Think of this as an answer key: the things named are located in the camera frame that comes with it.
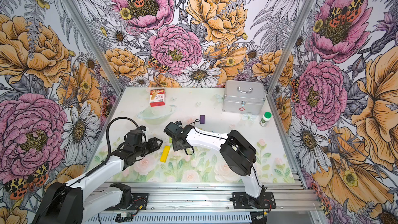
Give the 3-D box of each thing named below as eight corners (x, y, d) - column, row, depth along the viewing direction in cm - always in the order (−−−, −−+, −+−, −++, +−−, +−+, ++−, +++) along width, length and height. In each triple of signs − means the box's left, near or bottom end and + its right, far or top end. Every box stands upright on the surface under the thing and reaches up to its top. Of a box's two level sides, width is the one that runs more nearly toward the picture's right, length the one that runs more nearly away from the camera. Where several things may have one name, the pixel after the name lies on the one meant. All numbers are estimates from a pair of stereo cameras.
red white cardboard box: (150, 107, 112) (149, 104, 109) (151, 92, 121) (150, 89, 119) (165, 105, 113) (164, 102, 110) (165, 90, 122) (164, 87, 120)
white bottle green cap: (257, 124, 104) (262, 115, 97) (262, 118, 107) (266, 110, 100) (263, 127, 102) (268, 119, 95) (268, 122, 105) (273, 113, 98)
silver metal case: (223, 114, 110) (226, 97, 97) (220, 88, 127) (223, 71, 114) (259, 114, 110) (267, 98, 97) (252, 88, 127) (257, 71, 114)
